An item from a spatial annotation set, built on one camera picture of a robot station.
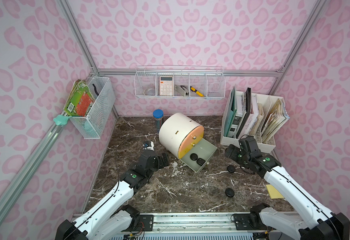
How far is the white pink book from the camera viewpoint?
2.73 feet

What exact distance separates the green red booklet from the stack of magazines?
0.94m

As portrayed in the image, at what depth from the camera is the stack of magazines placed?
2.84 ft

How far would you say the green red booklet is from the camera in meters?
0.68
